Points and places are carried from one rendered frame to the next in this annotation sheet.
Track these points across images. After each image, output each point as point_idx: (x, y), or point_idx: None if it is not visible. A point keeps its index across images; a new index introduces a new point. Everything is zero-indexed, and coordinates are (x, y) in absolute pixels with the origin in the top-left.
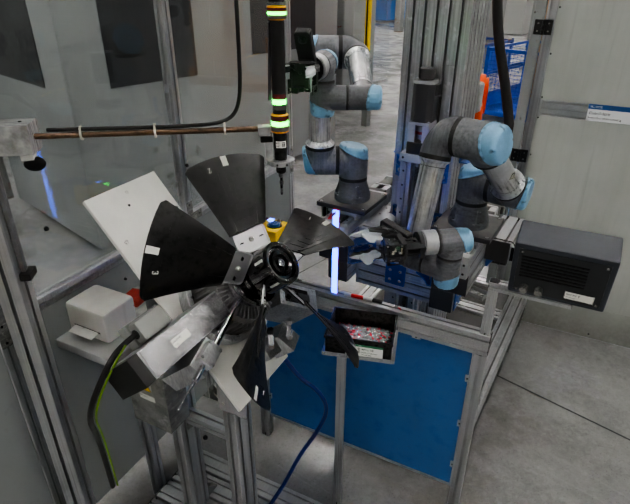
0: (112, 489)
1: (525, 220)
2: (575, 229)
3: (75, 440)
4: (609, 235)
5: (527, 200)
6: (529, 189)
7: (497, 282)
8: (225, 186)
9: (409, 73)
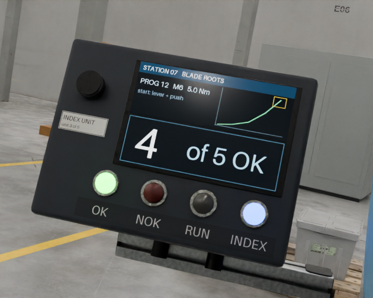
0: None
1: (311, 77)
2: (182, 56)
3: None
4: (103, 43)
5: (371, 216)
6: None
7: (310, 265)
8: None
9: None
